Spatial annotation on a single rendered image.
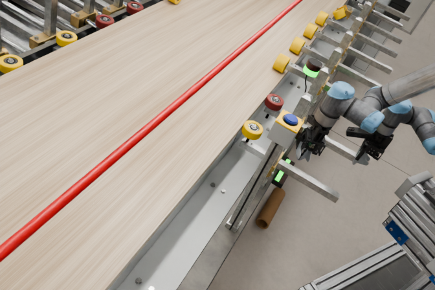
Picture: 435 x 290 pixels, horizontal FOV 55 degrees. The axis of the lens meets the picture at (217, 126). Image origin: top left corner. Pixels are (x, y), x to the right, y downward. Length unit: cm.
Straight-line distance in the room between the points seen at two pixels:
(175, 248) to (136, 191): 33
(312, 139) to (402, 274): 126
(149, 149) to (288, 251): 134
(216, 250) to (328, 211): 149
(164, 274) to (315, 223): 145
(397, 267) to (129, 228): 171
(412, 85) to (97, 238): 105
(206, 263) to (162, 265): 16
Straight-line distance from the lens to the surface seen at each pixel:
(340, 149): 185
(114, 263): 114
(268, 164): 129
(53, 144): 138
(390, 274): 250
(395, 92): 148
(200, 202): 167
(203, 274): 141
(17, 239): 29
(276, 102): 182
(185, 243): 155
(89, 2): 208
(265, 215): 248
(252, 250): 242
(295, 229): 263
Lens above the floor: 189
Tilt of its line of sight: 39 degrees down
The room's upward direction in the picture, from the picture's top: 22 degrees clockwise
